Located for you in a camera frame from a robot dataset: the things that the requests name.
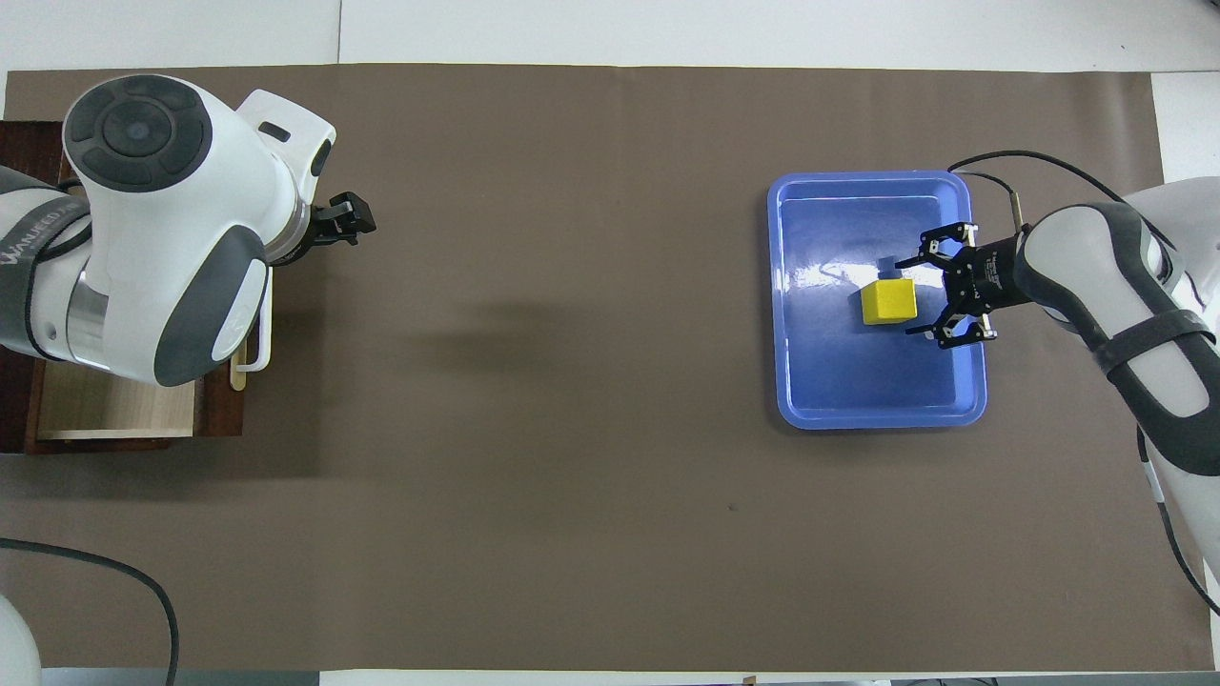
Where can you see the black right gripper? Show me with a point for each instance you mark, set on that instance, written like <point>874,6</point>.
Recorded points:
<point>986,276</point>

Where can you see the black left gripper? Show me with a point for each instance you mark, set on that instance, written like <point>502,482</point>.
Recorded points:
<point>322,224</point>

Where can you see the yellow cube block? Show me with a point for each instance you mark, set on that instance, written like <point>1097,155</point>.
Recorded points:
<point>888,303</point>

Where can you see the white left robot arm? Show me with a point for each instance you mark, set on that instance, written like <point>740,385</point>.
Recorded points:
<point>172,238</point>

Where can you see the dark wooden drawer cabinet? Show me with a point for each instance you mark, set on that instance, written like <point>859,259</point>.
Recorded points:
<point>24,152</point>

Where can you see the blue plastic tray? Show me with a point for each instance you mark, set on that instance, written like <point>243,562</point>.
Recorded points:
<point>858,381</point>

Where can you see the brown table mat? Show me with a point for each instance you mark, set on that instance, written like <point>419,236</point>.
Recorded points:
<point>572,381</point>

